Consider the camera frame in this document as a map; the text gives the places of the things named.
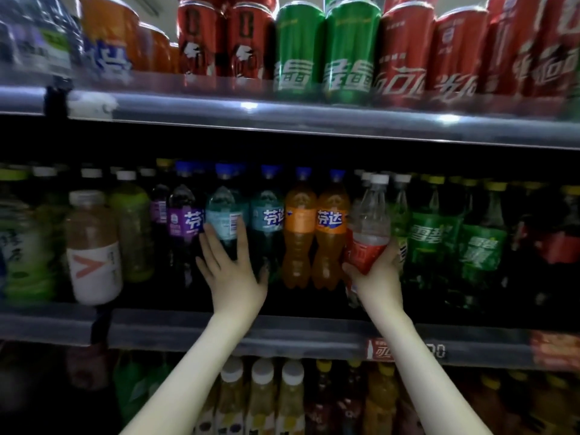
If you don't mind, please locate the large teal soda bottle blue cap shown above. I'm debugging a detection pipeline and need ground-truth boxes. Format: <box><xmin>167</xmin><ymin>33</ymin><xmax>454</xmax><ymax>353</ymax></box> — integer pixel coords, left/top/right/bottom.
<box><xmin>205</xmin><ymin>163</ymin><xmax>250</xmax><ymax>263</ymax></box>

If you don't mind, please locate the person's left forearm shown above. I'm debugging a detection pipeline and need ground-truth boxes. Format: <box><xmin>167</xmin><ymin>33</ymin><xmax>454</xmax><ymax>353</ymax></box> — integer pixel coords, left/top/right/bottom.
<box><xmin>120</xmin><ymin>312</ymin><xmax>259</xmax><ymax>435</ymax></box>

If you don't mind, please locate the row of red soda cans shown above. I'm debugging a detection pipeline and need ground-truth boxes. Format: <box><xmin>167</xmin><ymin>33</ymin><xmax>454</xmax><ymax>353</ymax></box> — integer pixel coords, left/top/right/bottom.
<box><xmin>373</xmin><ymin>0</ymin><xmax>580</xmax><ymax>115</ymax></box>

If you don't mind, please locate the clear soda bottle red label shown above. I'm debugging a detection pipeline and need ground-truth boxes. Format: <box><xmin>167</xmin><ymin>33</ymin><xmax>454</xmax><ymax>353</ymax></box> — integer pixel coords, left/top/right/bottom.
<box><xmin>345</xmin><ymin>174</ymin><xmax>392</xmax><ymax>309</ymax></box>

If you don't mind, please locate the dark soda bottle purple label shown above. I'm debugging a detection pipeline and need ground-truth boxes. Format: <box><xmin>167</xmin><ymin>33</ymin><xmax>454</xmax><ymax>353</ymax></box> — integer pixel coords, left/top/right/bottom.
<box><xmin>167</xmin><ymin>161</ymin><xmax>205</xmax><ymax>286</ymax></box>

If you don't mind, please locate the white torn sticker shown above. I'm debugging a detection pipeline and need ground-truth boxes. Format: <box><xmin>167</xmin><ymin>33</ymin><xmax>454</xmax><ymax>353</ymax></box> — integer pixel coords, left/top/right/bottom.
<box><xmin>68</xmin><ymin>92</ymin><xmax>120</xmax><ymax>121</ymax></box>

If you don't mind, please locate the orange soda can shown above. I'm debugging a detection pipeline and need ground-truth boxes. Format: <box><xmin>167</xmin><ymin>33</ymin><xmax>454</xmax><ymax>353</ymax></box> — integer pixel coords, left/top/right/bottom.
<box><xmin>77</xmin><ymin>0</ymin><xmax>142</xmax><ymax>85</ymax></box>
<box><xmin>135</xmin><ymin>22</ymin><xmax>180</xmax><ymax>76</ymax></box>

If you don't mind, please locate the person's right forearm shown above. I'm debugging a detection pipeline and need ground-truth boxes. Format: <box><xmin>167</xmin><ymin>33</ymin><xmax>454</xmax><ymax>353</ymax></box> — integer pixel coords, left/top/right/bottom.
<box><xmin>371</xmin><ymin>308</ymin><xmax>492</xmax><ymax>435</ymax></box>

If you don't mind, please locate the row of tea juice bottles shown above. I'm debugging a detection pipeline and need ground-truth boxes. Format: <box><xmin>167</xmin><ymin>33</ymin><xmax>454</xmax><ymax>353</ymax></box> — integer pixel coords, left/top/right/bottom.
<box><xmin>0</xmin><ymin>348</ymin><xmax>580</xmax><ymax>435</ymax></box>

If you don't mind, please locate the person's right hand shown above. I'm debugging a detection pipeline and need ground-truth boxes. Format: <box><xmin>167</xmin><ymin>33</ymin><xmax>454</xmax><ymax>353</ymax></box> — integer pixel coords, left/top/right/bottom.
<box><xmin>342</xmin><ymin>239</ymin><xmax>406</xmax><ymax>321</ymax></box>

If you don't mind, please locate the person's left hand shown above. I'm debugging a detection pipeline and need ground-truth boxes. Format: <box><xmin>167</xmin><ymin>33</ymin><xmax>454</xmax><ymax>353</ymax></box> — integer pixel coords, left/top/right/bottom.
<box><xmin>195</xmin><ymin>217</ymin><xmax>270</xmax><ymax>324</ymax></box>

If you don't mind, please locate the stack of red printed cans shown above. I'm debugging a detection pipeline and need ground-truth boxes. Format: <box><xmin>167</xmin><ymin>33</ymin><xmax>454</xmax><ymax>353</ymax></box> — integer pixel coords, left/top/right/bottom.
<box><xmin>176</xmin><ymin>0</ymin><xmax>278</xmax><ymax>83</ymax></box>

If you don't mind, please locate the green soda can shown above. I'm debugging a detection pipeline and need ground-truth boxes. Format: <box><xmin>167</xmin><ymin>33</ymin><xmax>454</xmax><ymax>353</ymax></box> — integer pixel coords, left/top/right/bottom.
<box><xmin>274</xmin><ymin>0</ymin><xmax>326</xmax><ymax>101</ymax></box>
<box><xmin>323</xmin><ymin>0</ymin><xmax>382</xmax><ymax>106</ymax></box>

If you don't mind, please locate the red white shelf label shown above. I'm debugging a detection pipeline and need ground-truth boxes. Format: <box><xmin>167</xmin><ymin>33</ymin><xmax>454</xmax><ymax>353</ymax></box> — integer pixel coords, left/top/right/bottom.
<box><xmin>366</xmin><ymin>338</ymin><xmax>396</xmax><ymax>362</ymax></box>

